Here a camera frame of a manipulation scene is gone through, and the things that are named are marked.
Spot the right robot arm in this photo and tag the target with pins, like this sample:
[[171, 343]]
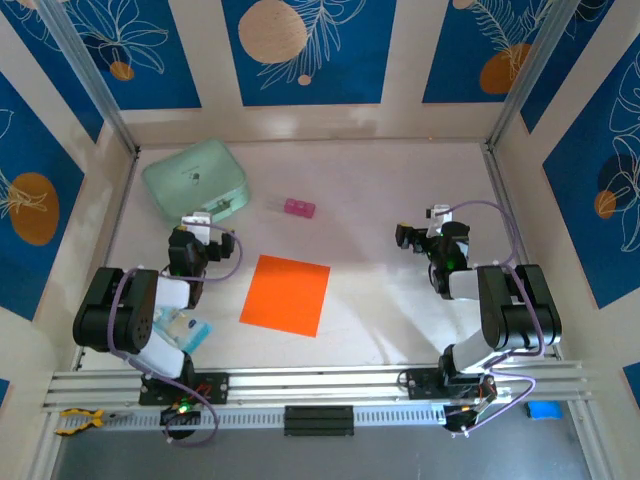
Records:
[[500, 310]]

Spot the light blue wipes packet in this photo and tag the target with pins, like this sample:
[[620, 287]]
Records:
[[190, 332]]

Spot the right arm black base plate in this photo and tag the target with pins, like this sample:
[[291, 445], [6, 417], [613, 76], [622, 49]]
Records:
[[422, 385]]

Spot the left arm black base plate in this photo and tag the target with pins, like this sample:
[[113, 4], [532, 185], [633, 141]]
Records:
[[215, 389]]

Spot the black ribbed bracket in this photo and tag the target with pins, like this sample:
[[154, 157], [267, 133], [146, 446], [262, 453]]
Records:
[[319, 421]]

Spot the aluminium side rail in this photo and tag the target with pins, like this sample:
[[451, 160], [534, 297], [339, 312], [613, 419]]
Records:
[[102, 280], [510, 210]]

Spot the pink and clear pill box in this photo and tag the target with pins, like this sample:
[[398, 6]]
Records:
[[299, 207]]

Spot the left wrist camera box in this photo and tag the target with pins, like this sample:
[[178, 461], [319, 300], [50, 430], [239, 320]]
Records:
[[196, 224]]

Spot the mint green zip case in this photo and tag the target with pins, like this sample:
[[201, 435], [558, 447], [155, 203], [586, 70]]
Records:
[[195, 175]]

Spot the aluminium mounting rail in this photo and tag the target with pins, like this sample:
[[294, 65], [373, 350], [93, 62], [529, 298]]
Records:
[[320, 382]]

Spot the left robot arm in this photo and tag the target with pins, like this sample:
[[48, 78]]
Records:
[[137, 310]]

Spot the aluminium frame post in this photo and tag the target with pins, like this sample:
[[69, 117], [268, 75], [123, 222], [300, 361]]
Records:
[[85, 65], [540, 70]]

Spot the blue sponge block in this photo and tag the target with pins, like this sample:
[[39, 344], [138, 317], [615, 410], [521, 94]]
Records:
[[544, 410]]

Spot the orange square paper sheet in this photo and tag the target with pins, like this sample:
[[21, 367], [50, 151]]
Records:
[[285, 295]]

